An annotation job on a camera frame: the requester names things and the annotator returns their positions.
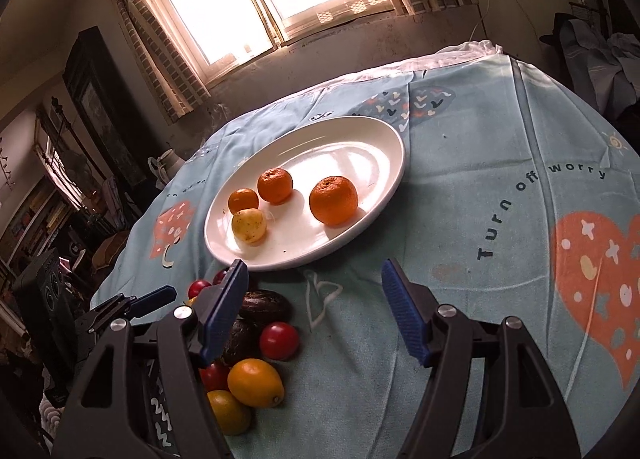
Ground dark purple wrinkled fruit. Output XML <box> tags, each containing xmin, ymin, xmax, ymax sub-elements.
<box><xmin>238</xmin><ymin>290</ymin><xmax>293</xmax><ymax>326</ymax></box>
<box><xmin>220</xmin><ymin>319</ymin><xmax>262</xmax><ymax>367</ymax></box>

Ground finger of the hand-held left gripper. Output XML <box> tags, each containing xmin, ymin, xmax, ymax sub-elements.
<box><xmin>90</xmin><ymin>286</ymin><xmax>177</xmax><ymax>322</ymax></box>
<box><xmin>75</xmin><ymin>314</ymin><xmax>118</xmax><ymax>346</ymax></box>

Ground white kettle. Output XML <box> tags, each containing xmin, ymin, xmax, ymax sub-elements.
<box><xmin>148</xmin><ymin>148</ymin><xmax>182</xmax><ymax>186</ymax></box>

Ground white cable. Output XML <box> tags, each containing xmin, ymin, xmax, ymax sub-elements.
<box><xmin>469</xmin><ymin>0</ymin><xmax>495</xmax><ymax>41</ymax></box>

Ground bookshelf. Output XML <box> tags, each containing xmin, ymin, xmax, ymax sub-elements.
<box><xmin>0</xmin><ymin>173</ymin><xmax>72</xmax><ymax>267</ymax></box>

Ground dark coat stand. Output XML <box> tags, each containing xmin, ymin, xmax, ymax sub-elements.
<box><xmin>49</xmin><ymin>96</ymin><xmax>108</xmax><ymax>181</ymax></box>

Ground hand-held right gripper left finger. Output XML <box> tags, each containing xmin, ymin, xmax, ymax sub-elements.
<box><xmin>52</xmin><ymin>259</ymin><xmax>249</xmax><ymax>459</ymax></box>

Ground standing fan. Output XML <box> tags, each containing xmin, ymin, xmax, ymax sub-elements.
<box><xmin>64</xmin><ymin>154</ymin><xmax>97</xmax><ymax>192</ymax></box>

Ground pile of clothes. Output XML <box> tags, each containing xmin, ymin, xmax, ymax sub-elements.
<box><xmin>539</xmin><ymin>12</ymin><xmax>640</xmax><ymax>121</ymax></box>

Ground white sheet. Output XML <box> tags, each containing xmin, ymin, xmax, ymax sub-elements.
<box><xmin>280</xmin><ymin>39</ymin><xmax>504</xmax><ymax>102</ymax></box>

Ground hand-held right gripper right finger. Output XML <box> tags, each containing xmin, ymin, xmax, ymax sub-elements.
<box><xmin>381</xmin><ymin>258</ymin><xmax>583</xmax><ymax>459</ymax></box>

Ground orange-yellow lemon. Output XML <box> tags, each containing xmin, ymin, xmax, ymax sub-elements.
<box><xmin>227</xmin><ymin>358</ymin><xmax>285</xmax><ymax>408</ymax></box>

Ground white oval plate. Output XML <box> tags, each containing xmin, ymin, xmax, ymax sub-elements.
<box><xmin>203</xmin><ymin>116</ymin><xmax>407</xmax><ymax>272</ymax></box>

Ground dark wooden cabinet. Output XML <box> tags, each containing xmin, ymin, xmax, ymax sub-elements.
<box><xmin>62</xmin><ymin>26</ymin><xmax>151</xmax><ymax>190</ymax></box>

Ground large orange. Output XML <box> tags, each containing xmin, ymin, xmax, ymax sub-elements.
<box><xmin>309</xmin><ymin>176</ymin><xmax>359</xmax><ymax>226</ymax></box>

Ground pale yellow spotted fruit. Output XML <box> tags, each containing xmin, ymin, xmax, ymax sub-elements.
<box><xmin>231</xmin><ymin>208</ymin><xmax>267</xmax><ymax>245</ymax></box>

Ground light blue printed tablecloth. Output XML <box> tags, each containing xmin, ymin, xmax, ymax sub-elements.
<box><xmin>90</xmin><ymin>52</ymin><xmax>640</xmax><ymax>459</ymax></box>

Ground yellow lemon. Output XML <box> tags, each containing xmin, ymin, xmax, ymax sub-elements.
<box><xmin>206</xmin><ymin>390</ymin><xmax>252</xmax><ymax>436</ymax></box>

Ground medium orange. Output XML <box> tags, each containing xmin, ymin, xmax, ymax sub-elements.
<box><xmin>257</xmin><ymin>168</ymin><xmax>294</xmax><ymax>205</ymax></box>

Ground small orange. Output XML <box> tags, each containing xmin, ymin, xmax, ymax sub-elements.
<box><xmin>228</xmin><ymin>188</ymin><xmax>260</xmax><ymax>214</ymax></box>

